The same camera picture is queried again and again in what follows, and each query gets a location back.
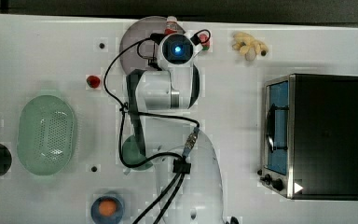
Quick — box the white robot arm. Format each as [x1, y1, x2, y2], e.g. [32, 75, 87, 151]
[123, 32, 225, 224]

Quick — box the blue bowl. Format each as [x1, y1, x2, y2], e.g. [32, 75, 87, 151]
[90, 195, 125, 224]

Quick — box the green oval colander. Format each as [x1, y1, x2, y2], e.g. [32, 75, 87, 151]
[17, 95, 76, 175]

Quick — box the grey round plate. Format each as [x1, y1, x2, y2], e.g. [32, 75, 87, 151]
[119, 16, 167, 75]

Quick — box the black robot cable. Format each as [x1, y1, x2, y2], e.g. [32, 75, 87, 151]
[103, 28, 213, 224]

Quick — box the orange ball in bowl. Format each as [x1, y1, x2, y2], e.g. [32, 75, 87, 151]
[98, 199, 117, 217]

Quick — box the green mug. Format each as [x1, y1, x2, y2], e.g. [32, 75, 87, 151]
[122, 135, 146, 165]

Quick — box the toy strawberry near plate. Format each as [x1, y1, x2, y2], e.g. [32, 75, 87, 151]
[199, 34, 210, 51]

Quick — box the black toaster oven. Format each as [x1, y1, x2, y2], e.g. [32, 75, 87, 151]
[257, 74, 358, 201]

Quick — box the red ketchup bottle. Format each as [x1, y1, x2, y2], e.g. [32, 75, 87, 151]
[164, 16, 178, 35]

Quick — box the peeled toy banana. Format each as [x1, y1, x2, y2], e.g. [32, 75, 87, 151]
[232, 32, 269, 62]

